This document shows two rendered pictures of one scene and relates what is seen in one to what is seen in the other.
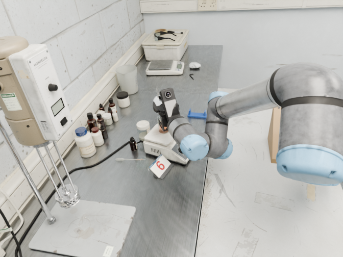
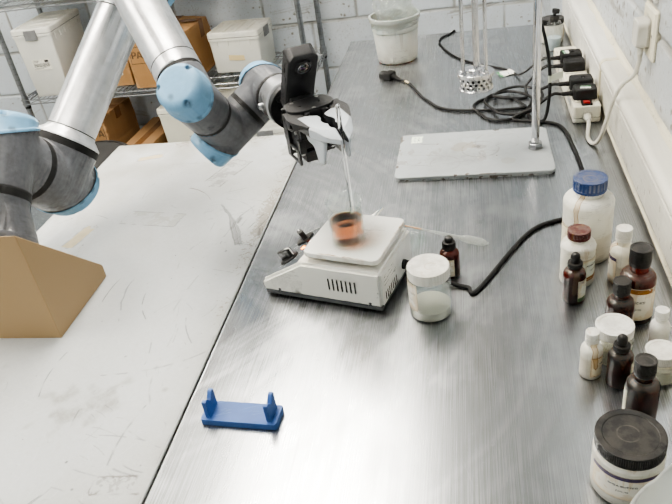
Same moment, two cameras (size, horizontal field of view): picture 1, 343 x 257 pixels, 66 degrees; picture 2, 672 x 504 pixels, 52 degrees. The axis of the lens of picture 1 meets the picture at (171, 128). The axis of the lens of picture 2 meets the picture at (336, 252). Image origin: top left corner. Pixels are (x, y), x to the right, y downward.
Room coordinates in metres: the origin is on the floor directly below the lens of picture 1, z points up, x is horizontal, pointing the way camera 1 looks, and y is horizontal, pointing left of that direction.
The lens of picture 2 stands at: (1.78, 0.00, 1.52)
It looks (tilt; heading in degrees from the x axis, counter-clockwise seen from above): 32 degrees down; 179
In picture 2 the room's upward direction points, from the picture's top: 9 degrees counter-clockwise
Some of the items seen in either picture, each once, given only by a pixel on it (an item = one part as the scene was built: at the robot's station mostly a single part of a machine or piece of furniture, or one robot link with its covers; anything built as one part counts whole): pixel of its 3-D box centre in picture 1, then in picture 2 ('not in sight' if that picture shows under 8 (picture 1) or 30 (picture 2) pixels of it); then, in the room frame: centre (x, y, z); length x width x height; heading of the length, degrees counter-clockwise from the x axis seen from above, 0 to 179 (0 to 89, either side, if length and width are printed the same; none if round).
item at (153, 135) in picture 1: (162, 134); (354, 237); (0.91, 0.04, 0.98); 0.12 x 0.12 x 0.01; 60
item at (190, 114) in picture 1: (197, 112); (240, 407); (1.15, -0.14, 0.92); 0.10 x 0.03 x 0.04; 72
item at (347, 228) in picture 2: (164, 123); (344, 221); (0.92, 0.03, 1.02); 0.06 x 0.05 x 0.08; 142
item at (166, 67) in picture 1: (165, 67); not in sight; (1.79, 0.00, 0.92); 0.26 x 0.19 x 0.05; 80
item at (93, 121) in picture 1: (92, 123); (637, 282); (1.09, 0.38, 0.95); 0.04 x 0.04 x 0.11
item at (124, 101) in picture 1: (123, 99); (627, 458); (1.33, 0.26, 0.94); 0.07 x 0.07 x 0.07
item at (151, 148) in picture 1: (168, 143); (342, 259); (0.89, 0.02, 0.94); 0.22 x 0.13 x 0.08; 60
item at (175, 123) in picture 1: (181, 129); (283, 101); (0.72, -0.03, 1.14); 0.08 x 0.05 x 0.08; 109
